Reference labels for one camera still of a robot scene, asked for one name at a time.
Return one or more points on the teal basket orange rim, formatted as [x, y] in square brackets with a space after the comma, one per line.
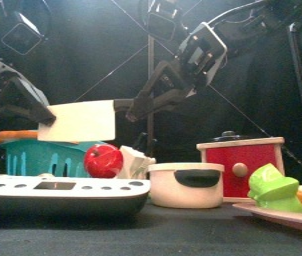
[38, 158]

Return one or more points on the red wooden box with knob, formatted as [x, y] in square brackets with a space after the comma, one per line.
[252, 156]

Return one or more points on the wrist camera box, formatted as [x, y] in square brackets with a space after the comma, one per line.
[162, 23]
[22, 36]

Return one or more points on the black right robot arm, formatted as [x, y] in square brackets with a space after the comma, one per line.
[256, 23]

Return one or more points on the vertical metal pole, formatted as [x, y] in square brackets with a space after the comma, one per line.
[150, 130]

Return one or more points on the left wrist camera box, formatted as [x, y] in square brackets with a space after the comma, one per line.
[22, 36]

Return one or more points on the white grey kitchen scale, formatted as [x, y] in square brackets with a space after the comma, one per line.
[61, 196]

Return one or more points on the black pole clamp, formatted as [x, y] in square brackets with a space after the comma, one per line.
[142, 143]

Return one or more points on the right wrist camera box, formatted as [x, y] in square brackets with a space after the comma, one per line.
[162, 23]

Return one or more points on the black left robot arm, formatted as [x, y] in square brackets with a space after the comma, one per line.
[46, 20]

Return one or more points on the pink plate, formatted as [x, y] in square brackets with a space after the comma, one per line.
[288, 218]

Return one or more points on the red toy apple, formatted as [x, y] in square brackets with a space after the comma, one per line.
[103, 161]

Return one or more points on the black knob lid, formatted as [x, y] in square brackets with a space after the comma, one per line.
[229, 136]

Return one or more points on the green toy vegetable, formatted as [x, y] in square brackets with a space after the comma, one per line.
[274, 191]

